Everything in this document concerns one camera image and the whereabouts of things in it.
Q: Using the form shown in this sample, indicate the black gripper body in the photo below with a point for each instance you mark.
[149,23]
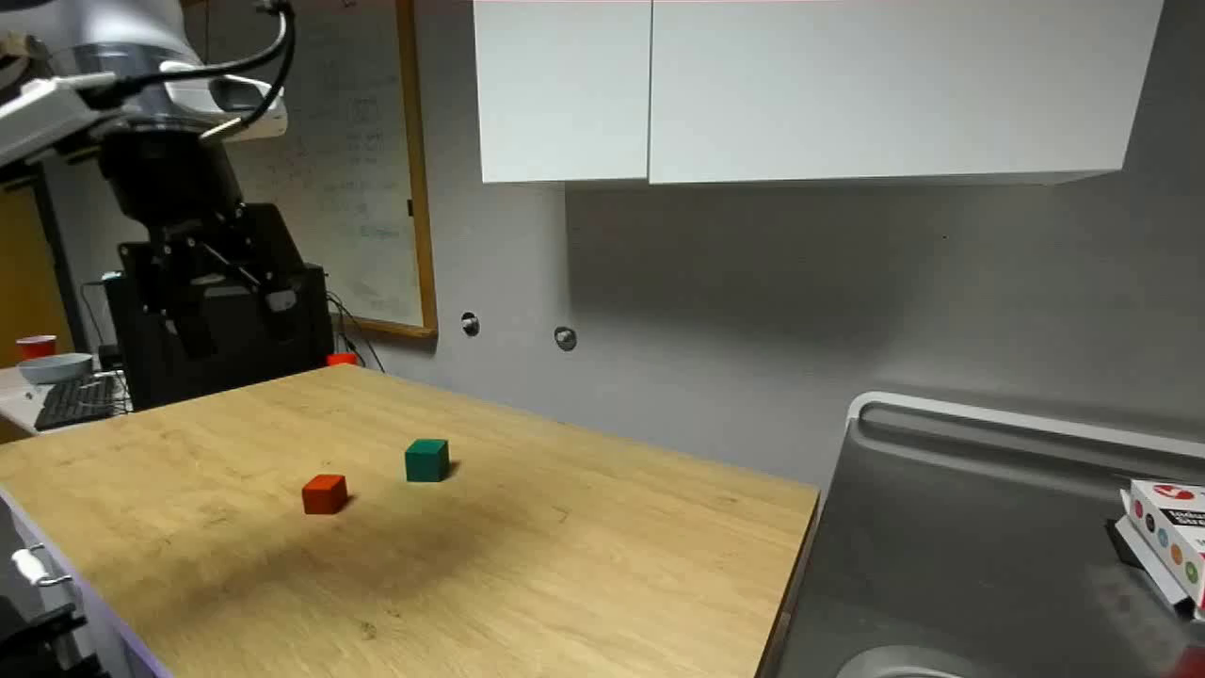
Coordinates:
[183,190]

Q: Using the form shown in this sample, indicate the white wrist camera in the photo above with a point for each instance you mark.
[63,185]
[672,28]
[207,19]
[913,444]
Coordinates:
[45,112]

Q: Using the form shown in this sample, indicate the whiteboard with wooden frame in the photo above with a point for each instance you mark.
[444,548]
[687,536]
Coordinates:
[348,172]

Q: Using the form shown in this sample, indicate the stainless steel sink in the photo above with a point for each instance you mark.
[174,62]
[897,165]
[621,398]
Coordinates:
[985,545]

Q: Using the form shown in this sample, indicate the white wall cabinet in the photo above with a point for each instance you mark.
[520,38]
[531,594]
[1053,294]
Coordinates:
[722,92]

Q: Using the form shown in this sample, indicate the green block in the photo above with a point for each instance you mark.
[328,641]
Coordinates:
[427,462]

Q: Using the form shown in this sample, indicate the black keyboard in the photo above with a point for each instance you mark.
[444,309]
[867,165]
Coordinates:
[78,400]

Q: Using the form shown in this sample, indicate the round wall fitting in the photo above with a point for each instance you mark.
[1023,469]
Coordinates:
[566,337]
[467,324]

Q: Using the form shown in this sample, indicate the white bowl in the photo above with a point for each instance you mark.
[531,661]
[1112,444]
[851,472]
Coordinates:
[53,366]

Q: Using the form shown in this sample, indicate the orange block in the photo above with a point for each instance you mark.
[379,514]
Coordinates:
[325,494]

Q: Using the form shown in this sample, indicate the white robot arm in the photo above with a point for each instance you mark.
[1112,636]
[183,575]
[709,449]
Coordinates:
[122,82]

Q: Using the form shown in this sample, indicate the red plastic cup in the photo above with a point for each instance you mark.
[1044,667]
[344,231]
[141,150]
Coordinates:
[34,348]

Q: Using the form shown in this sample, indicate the colourful dotted box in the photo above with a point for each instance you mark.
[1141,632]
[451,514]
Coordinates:
[1170,526]

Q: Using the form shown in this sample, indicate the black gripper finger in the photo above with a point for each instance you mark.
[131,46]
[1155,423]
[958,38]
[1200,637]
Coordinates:
[180,300]
[259,264]

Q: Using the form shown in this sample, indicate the black computer monitor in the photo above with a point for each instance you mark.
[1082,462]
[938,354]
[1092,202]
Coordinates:
[242,342]

